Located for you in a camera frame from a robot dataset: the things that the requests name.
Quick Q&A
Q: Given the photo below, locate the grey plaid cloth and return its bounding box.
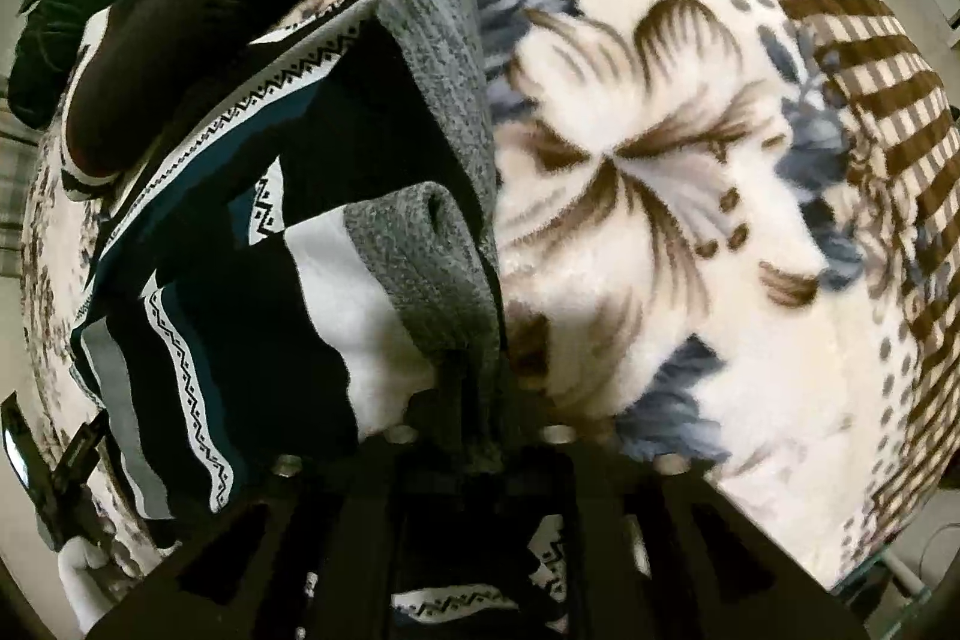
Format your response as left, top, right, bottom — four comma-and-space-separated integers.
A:
0, 104, 42, 285

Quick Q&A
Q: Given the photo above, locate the white pipe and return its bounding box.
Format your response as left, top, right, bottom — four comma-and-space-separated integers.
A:
879, 548, 950, 605

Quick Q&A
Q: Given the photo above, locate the floral fleece blanket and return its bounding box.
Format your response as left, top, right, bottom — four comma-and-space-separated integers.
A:
21, 0, 960, 605

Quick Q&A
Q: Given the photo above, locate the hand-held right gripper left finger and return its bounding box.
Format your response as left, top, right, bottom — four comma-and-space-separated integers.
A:
81, 424, 481, 640

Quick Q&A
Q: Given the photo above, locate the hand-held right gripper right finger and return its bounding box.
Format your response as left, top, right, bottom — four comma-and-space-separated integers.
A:
495, 422, 875, 640

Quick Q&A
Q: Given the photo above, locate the person's left hand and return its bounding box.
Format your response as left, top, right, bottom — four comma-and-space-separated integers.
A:
57, 518, 145, 615

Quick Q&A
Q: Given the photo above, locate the patterned black white knit sweater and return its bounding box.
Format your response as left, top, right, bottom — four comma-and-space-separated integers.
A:
67, 0, 590, 620

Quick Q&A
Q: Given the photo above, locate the black knit garment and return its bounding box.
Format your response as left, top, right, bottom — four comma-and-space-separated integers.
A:
60, 0, 350, 185

